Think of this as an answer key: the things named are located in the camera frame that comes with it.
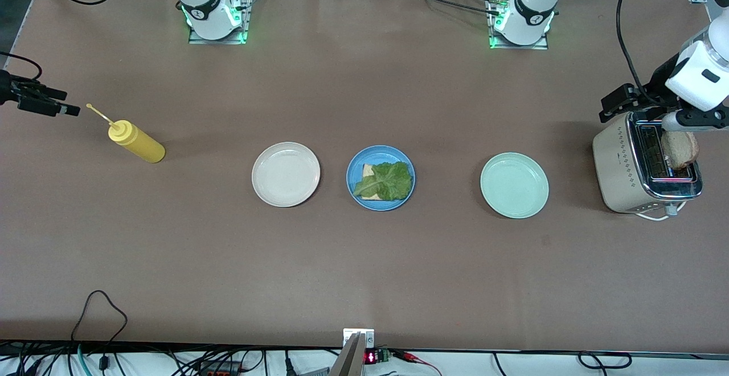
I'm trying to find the red clip lead wires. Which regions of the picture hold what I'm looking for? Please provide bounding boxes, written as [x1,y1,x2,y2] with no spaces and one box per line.
[392,349,444,376]

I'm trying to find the black coiled cable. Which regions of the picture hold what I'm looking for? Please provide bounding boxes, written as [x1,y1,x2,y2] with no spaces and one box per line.
[578,352,633,370]

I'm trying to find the pale green round plate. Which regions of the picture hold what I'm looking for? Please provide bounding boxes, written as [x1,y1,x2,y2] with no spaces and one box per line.
[480,152,550,219]

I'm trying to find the thin black looped cable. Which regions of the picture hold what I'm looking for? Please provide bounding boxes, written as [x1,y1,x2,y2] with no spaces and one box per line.
[71,290,128,347]

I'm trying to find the brown bread slice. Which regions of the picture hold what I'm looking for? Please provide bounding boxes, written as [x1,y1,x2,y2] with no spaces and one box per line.
[361,163,379,201]
[661,128,700,170]

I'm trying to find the green lettuce leaf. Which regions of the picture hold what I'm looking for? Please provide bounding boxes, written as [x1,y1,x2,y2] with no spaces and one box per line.
[353,161,413,202]

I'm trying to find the beige chrome toaster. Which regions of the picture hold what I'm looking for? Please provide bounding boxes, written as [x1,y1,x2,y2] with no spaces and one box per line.
[592,108,704,215]

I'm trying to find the silver mounting bracket plate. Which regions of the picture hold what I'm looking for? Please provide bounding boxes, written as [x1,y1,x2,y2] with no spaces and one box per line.
[343,329,375,349]

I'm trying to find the blue round plate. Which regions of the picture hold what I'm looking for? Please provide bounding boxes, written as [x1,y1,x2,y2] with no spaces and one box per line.
[346,145,416,212]

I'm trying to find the grey metal bar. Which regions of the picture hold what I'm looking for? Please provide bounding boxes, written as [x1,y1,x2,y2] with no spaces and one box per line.
[329,332,366,376]

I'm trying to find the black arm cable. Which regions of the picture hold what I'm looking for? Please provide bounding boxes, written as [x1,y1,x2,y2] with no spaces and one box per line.
[617,0,661,95]
[0,0,120,80]

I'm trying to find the long black base cable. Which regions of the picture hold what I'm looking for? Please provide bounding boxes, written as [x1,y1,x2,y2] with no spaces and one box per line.
[370,0,503,18]

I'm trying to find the white toaster power cord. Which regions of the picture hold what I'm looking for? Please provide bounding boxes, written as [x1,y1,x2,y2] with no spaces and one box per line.
[635,202,687,221]

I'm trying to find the white round plate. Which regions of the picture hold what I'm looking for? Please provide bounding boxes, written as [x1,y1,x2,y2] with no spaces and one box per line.
[251,141,321,208]

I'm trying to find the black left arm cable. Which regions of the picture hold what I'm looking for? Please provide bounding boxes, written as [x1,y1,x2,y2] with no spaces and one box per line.
[617,0,661,95]

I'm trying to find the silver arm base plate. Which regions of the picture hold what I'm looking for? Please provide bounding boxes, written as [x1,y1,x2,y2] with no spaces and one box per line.
[487,0,550,51]
[188,0,254,45]

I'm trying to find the yellow mustard squeeze bottle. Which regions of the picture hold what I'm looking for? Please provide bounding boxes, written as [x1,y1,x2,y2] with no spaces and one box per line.
[85,103,166,164]

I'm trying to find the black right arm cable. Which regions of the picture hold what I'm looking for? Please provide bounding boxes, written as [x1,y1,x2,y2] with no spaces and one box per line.
[0,0,120,80]

